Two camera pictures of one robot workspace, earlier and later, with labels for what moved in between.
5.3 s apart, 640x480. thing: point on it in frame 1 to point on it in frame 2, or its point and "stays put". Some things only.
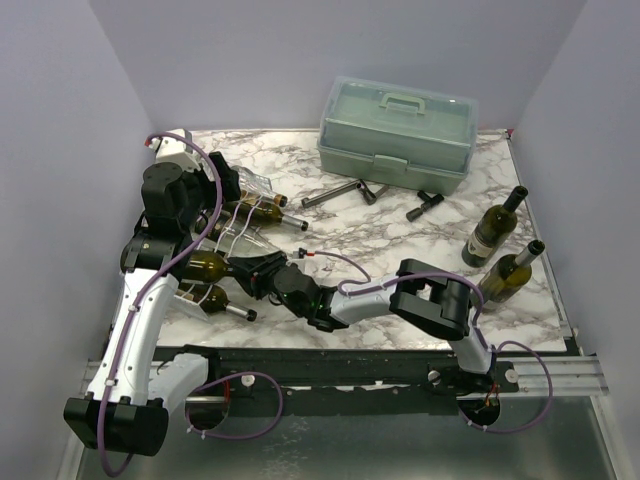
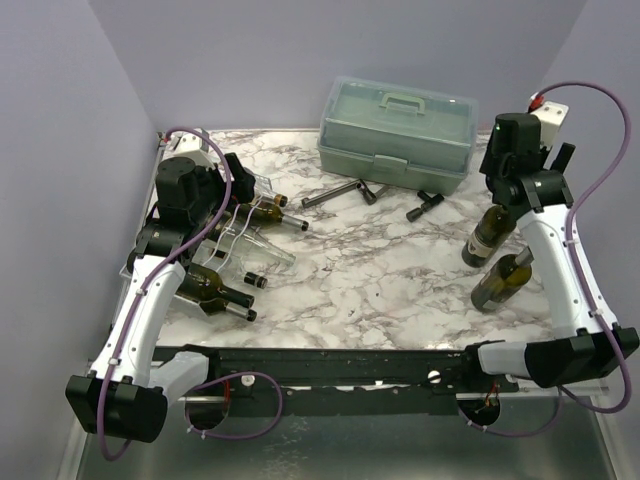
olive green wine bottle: x=205 y=266 to x=204 y=282
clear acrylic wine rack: x=227 y=238 stays put
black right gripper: x=258 y=273 to x=564 y=156
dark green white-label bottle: x=492 y=230 stays put
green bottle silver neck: x=509 y=275 stays put
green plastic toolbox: x=398 y=134 stays put
